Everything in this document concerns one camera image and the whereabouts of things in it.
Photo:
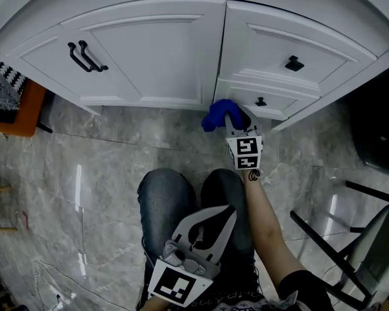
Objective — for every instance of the black spiral wrist band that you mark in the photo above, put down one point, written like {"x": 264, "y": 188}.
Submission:
{"x": 251, "y": 175}

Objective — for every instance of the white cabinet door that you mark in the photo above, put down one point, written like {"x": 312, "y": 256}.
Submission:
{"x": 48, "y": 63}
{"x": 155, "y": 60}

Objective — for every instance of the person's left forearm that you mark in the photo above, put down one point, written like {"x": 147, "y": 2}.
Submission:
{"x": 150, "y": 304}

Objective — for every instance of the person's black lace-print shirt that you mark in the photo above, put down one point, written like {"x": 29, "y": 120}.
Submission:
{"x": 233, "y": 303}

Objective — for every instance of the person's right forearm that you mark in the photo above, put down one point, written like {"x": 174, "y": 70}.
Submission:
{"x": 266, "y": 219}

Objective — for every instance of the person's right leg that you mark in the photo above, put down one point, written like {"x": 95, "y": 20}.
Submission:
{"x": 223, "y": 190}

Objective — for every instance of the person's leg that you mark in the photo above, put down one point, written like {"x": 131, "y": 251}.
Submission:
{"x": 223, "y": 190}
{"x": 162, "y": 199}

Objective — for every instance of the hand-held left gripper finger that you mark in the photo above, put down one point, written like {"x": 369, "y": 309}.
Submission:
{"x": 225, "y": 238}
{"x": 184, "y": 227}

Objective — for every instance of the blue cloth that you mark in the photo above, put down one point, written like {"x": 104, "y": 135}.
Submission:
{"x": 220, "y": 112}

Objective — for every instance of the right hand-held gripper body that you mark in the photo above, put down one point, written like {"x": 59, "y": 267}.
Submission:
{"x": 246, "y": 152}

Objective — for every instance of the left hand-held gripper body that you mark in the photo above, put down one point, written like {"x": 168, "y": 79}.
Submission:
{"x": 175, "y": 285}

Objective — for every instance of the person's left leg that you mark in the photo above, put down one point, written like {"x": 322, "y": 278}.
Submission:
{"x": 162, "y": 199}

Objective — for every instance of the grey chair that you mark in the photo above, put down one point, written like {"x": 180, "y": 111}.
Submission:
{"x": 382, "y": 248}

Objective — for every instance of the large white drawer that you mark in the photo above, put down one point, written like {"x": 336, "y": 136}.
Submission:
{"x": 262, "y": 50}

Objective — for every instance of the orange sofa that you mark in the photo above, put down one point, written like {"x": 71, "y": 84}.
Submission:
{"x": 29, "y": 115}

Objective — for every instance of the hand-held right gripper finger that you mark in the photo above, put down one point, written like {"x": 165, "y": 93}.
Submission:
{"x": 253, "y": 123}
{"x": 230, "y": 126}

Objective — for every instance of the black white patterned pillow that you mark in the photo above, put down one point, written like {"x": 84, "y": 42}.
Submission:
{"x": 3, "y": 96}

